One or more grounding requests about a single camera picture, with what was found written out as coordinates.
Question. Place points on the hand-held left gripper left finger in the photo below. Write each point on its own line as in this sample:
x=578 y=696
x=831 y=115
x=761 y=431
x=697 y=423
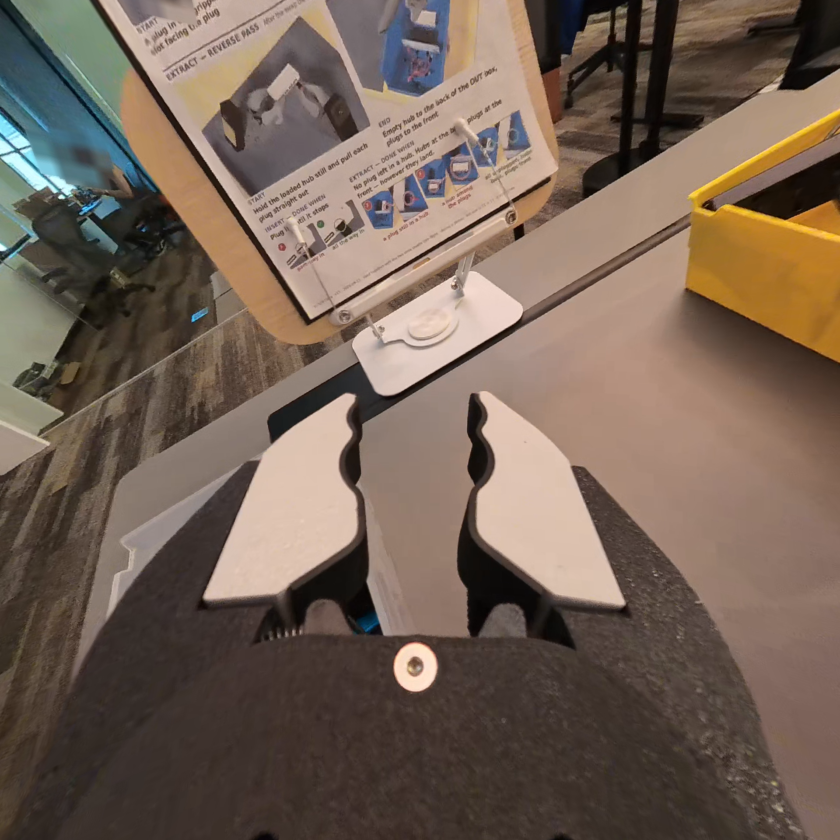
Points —
x=289 y=525

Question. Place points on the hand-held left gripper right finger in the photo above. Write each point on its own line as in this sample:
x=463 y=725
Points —
x=545 y=525

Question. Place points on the clear plastic bin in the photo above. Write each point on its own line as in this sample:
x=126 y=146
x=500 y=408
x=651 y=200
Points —
x=158 y=551

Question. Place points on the yellow plastic bin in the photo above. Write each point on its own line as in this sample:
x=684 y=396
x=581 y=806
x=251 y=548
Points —
x=761 y=263

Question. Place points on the dark flat desk mat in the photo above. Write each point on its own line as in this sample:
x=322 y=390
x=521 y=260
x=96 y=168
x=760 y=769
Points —
x=295 y=418

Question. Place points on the instruction poster board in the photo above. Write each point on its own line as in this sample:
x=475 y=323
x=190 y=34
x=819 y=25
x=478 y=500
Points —
x=341 y=145

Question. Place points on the black stand pole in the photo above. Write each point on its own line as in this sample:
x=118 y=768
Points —
x=643 y=92

